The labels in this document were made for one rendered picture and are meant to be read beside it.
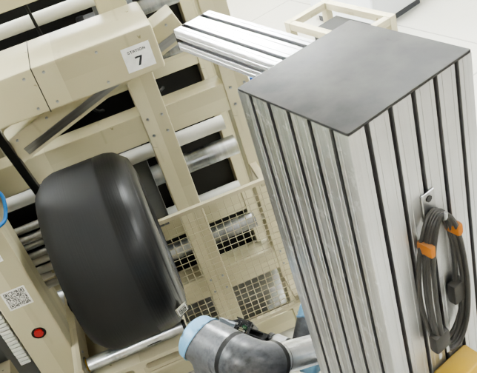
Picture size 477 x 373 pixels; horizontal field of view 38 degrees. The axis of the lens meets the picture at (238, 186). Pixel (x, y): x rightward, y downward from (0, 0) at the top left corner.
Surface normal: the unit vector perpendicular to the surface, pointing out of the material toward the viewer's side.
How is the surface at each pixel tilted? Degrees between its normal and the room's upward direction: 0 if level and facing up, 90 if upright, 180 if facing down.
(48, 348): 90
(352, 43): 0
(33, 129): 90
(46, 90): 90
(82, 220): 33
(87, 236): 43
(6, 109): 90
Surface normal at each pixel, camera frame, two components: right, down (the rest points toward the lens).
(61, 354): 0.29, 0.50
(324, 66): -0.26, -0.78
